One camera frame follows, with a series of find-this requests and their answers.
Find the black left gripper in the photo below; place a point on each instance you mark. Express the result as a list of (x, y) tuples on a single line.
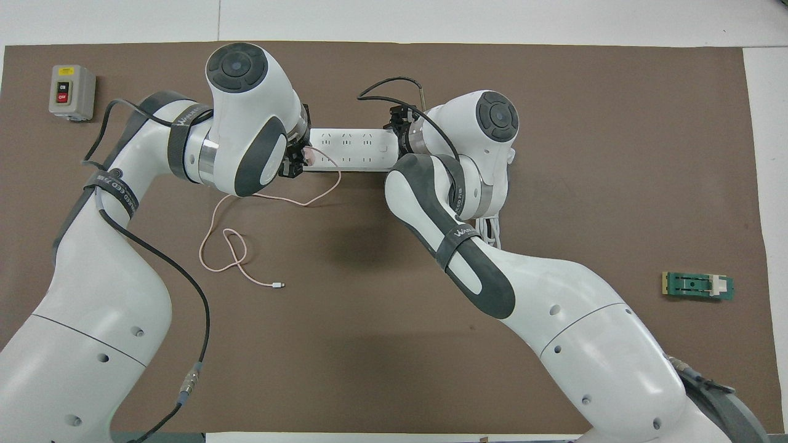
[(306, 123)]

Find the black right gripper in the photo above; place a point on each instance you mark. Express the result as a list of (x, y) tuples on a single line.
[(401, 123)]

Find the pink charger adapter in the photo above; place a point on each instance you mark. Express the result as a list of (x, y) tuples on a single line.
[(309, 159)]

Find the white power strip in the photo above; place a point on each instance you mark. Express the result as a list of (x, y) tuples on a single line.
[(357, 151)]

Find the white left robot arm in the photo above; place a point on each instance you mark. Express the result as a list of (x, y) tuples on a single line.
[(104, 307)]

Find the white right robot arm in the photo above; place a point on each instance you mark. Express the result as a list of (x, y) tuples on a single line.
[(585, 332)]

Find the brown table mat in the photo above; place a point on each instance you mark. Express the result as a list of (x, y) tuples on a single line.
[(381, 369)]

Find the grey on-off switch box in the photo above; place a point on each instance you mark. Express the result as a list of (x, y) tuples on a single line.
[(71, 89)]

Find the green knife switch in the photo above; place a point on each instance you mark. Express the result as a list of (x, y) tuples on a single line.
[(689, 285)]

